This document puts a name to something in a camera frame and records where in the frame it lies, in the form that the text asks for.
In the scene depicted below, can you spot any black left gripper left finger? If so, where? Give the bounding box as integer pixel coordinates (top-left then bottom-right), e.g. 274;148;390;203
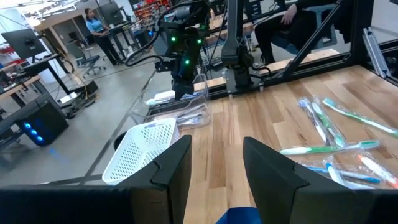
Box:
118;135;193;224

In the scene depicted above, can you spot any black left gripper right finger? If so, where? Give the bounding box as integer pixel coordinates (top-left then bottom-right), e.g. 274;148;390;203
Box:
243;136;352;224

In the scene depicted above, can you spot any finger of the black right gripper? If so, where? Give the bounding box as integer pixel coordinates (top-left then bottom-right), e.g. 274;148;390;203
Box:
173;79;185;101
183;79;195;97

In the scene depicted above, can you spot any white toothbrush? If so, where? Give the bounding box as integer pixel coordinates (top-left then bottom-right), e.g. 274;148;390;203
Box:
177;114;209;128

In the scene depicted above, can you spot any green toothbrush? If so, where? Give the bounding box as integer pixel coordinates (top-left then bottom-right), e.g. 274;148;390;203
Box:
322;97;398;139
279;139;382;156
310;100;346;148

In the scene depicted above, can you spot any orange toothbrush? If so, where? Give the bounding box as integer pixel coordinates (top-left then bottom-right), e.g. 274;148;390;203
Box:
356;153;398;190

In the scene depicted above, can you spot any black monitor on arm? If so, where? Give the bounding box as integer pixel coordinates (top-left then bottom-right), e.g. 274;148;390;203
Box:
1;27;48;60

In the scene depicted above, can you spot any blue plastic scoop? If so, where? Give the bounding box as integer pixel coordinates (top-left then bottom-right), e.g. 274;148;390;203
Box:
215;206;262;224

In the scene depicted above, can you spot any clear plastic bin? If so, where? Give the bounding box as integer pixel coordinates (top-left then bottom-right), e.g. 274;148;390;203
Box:
129;73;213;132

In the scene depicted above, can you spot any red parts shelf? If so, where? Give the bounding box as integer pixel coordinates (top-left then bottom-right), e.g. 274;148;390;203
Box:
132;0;172;17

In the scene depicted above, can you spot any blue toothbrush in clear wrapper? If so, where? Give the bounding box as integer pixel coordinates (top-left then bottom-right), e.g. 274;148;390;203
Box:
323;155;374;190
306;164;382;184

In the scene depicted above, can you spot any white perforated plastic basket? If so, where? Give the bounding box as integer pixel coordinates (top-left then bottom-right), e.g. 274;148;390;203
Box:
101;117;181;187

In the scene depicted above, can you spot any black equipment cart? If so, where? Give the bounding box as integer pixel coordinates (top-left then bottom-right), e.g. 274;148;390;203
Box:
107;21;139;62

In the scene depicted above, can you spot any person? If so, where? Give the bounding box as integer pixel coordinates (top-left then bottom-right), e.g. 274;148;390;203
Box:
254;0;354;65
83;7;124;67

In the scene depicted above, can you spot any grey office chair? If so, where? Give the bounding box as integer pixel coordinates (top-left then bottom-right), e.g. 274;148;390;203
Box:
75;53;107;79

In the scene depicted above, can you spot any black computer with blue lights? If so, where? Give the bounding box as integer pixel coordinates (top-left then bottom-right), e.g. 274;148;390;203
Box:
14;98;70;147

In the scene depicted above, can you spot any black standing desk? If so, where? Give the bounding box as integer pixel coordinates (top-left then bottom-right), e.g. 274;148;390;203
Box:
21;52;100;105

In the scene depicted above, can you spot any wooden top workbench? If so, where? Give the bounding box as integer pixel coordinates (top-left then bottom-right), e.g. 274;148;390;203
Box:
0;73;42;108

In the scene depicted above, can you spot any silver frame bracket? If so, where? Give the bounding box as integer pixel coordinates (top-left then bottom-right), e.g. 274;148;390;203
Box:
361;27;392;79

